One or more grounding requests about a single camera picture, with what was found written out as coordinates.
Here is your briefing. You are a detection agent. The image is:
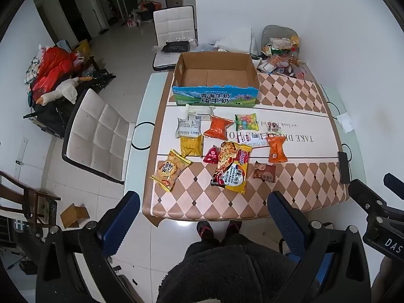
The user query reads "large instant noodle packet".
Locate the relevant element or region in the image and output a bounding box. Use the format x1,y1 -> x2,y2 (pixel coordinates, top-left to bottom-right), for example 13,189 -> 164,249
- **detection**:
210,141 -> 253,195

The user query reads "black folding cart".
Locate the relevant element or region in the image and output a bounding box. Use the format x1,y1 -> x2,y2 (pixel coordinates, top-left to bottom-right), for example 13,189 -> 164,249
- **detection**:
23,56 -> 116,138

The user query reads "person's right forearm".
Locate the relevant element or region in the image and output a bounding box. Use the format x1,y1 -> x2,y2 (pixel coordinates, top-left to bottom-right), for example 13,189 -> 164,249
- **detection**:
372,255 -> 404,303

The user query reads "white paper slip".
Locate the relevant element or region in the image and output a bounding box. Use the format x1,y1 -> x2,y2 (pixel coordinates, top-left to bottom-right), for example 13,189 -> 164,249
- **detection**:
336,113 -> 355,134

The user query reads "black bag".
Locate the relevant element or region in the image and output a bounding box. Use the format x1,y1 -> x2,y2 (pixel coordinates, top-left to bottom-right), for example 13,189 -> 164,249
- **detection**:
161,40 -> 191,54

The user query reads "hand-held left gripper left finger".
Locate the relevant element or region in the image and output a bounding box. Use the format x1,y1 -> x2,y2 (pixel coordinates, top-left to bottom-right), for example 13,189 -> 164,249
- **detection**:
36,191 -> 141,303

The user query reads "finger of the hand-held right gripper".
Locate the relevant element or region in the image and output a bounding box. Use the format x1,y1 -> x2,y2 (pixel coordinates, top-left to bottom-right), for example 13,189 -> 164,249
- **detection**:
383,172 -> 404,200
348,179 -> 387,220

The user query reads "red triangular snack packet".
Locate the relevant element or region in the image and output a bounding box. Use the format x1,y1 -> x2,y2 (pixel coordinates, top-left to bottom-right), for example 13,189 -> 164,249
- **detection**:
203,146 -> 220,165

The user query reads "white snack packet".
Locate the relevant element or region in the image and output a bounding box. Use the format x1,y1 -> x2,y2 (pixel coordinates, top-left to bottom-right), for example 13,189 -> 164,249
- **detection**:
187,104 -> 216,121

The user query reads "yellow snack packet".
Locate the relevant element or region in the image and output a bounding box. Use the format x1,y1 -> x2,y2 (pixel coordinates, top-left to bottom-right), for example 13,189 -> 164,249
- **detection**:
180,134 -> 205,158

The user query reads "white padded chair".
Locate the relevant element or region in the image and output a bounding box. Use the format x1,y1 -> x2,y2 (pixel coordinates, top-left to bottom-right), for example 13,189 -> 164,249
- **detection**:
152,5 -> 198,72
62,88 -> 137,185

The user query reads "person's right shoe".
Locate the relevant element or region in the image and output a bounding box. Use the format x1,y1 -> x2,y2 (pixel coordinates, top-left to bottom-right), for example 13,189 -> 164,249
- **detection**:
225,220 -> 243,236

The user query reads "yellow rice cracker packet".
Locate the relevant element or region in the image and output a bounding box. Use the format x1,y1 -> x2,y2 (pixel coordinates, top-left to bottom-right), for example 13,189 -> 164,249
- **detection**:
149,148 -> 193,193

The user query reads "small wooden stool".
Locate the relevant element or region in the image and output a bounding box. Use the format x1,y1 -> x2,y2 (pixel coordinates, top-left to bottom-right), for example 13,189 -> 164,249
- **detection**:
60,204 -> 91,229

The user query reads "wooden chair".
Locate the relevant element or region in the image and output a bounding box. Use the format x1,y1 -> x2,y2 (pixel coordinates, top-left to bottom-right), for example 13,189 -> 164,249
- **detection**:
0,170 -> 61,228

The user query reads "red plastic bag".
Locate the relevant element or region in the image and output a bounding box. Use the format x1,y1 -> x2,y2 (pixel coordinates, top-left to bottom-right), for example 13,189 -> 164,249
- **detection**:
31,46 -> 78,93

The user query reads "person in dark clothes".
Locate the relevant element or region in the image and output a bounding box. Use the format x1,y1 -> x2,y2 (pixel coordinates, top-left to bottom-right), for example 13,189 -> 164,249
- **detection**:
156,233 -> 304,303

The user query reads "brown snack packet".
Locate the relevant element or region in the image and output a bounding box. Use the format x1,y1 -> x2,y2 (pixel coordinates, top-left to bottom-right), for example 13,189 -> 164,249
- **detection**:
253,161 -> 277,183

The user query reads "person's shoe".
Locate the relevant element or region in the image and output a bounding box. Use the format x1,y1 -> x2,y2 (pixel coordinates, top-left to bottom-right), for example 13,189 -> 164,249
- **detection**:
196,220 -> 214,239
225,220 -> 243,236

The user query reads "person's left shoe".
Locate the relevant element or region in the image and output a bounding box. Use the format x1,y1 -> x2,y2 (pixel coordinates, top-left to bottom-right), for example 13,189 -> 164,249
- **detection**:
196,220 -> 214,239

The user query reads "white goose plush toy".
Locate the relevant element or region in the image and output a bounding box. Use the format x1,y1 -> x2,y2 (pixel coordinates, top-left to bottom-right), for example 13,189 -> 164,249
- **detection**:
35,77 -> 93,107

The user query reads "cardboard box with blue print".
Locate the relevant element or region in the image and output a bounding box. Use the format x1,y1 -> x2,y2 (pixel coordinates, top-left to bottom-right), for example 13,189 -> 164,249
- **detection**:
172,52 -> 260,107

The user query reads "grey chair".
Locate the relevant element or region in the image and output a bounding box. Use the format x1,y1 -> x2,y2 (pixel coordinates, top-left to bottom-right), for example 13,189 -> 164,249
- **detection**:
261,25 -> 301,57

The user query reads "colourful candy ball bag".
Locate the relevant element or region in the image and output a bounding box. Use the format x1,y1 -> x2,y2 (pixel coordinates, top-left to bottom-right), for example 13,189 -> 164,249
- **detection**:
235,113 -> 260,132

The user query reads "grey barcode snack packet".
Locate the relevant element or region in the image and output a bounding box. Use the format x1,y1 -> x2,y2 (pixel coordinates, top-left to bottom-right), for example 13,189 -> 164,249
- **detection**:
176,117 -> 203,139

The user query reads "yellow bag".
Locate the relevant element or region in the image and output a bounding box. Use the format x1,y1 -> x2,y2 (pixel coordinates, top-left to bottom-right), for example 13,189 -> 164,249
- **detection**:
74,39 -> 91,58

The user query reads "pile of snack packets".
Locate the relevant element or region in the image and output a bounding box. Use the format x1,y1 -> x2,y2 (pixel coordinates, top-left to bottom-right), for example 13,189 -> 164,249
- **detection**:
257,36 -> 307,80

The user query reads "white cloth bag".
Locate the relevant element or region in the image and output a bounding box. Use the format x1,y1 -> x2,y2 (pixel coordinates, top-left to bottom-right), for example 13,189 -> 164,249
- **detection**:
217,27 -> 254,55

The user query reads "orange snack packet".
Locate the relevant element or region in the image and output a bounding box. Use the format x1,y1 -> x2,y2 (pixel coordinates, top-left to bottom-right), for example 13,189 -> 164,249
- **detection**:
203,115 -> 234,141
266,135 -> 288,164

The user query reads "black phone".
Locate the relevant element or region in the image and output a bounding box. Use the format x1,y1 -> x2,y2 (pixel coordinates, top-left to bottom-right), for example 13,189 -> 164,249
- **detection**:
337,151 -> 352,184

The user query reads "white red label packet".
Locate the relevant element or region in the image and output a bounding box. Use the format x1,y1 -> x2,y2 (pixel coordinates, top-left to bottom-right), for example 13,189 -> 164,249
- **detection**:
238,132 -> 269,148

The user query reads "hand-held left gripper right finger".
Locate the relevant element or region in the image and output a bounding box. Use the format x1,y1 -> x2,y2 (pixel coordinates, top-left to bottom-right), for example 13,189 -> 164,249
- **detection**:
267,191 -> 379,303

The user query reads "black cable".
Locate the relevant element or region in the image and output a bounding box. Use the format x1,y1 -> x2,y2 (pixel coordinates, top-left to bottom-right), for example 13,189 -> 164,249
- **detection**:
324,100 -> 349,118

